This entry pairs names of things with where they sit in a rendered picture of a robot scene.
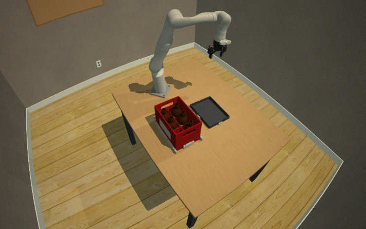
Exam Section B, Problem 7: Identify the red crate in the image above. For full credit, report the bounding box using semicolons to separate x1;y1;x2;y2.
155;100;202;151

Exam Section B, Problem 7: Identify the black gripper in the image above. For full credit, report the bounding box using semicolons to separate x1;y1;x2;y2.
207;40;227;59

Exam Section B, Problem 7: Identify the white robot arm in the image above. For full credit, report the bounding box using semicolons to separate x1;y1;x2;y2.
149;9;231;94

